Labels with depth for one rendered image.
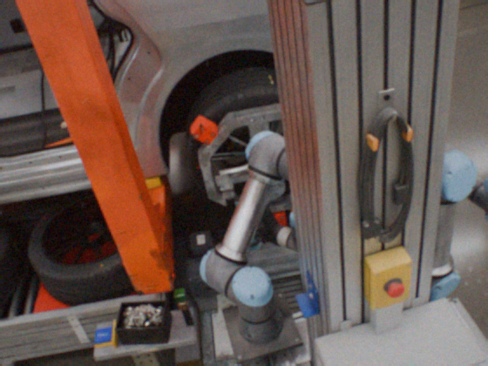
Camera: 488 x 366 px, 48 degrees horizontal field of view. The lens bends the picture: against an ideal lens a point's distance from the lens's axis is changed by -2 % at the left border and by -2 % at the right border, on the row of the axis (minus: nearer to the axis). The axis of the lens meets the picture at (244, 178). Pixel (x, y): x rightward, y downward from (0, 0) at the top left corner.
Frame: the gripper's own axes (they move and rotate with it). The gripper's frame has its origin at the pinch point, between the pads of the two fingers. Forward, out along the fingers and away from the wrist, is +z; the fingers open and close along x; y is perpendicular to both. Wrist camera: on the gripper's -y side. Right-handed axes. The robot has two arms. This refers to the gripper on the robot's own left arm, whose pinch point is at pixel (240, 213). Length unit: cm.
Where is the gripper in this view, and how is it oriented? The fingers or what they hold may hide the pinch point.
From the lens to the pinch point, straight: 224.4
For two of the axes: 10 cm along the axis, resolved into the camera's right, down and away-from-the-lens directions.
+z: -7.9, -3.0, 5.4
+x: 6.0, -5.7, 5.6
